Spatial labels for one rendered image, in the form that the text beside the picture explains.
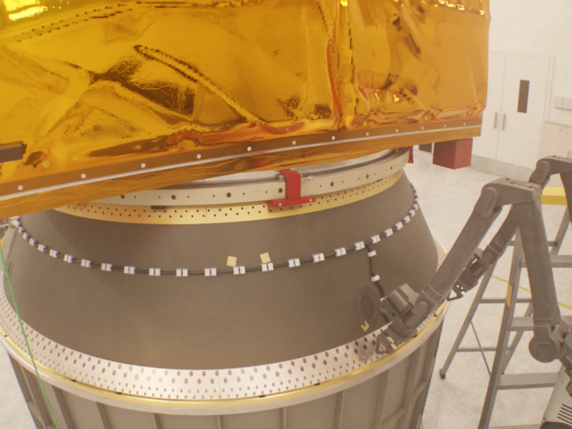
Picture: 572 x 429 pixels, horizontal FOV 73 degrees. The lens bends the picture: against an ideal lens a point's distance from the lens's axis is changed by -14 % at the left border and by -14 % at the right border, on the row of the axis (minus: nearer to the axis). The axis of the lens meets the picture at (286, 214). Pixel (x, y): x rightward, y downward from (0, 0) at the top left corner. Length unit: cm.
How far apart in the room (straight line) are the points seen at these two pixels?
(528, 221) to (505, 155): 805
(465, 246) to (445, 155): 102
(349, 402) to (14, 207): 115
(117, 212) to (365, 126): 85
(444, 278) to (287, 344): 48
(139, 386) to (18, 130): 77
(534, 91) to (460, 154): 672
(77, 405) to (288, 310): 79
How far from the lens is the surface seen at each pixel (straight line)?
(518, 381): 241
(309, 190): 130
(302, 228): 133
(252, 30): 119
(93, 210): 142
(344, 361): 138
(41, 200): 110
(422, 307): 124
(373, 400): 161
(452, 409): 305
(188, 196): 124
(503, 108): 904
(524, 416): 317
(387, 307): 135
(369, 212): 150
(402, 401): 184
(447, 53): 179
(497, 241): 160
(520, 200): 103
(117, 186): 113
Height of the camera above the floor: 206
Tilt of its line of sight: 20 degrees down
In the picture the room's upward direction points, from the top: straight up
